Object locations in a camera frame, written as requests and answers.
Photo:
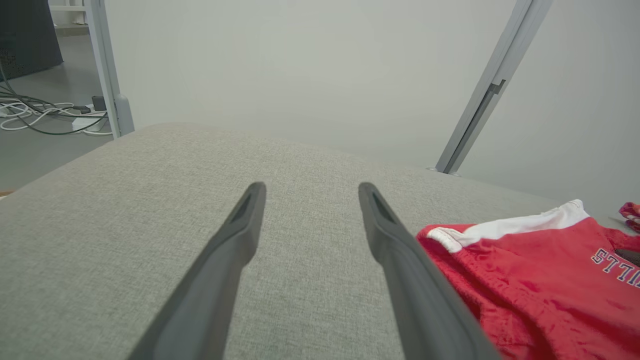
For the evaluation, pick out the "black power plug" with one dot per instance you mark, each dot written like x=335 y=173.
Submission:
x=99 y=103

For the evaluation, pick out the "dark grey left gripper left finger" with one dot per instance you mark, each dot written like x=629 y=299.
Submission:
x=210 y=285

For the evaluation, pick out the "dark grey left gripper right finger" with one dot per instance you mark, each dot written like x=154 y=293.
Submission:
x=425 y=310

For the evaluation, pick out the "grey partition post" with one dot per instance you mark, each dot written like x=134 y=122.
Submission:
x=495 y=85

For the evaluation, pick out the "red shirt with white sleeves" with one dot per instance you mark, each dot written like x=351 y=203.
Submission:
x=631 y=212

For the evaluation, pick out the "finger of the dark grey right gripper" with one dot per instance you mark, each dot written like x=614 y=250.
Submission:
x=631 y=256

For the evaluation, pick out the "white power strip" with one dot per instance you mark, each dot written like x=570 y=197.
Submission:
x=90 y=122

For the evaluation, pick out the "dark cabinet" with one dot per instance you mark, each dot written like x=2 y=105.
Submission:
x=25 y=35

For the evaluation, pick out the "grey partition leg with caster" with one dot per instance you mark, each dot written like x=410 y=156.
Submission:
x=107 y=75

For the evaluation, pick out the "red shorts with white trim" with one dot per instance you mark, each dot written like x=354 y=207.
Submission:
x=540 y=290

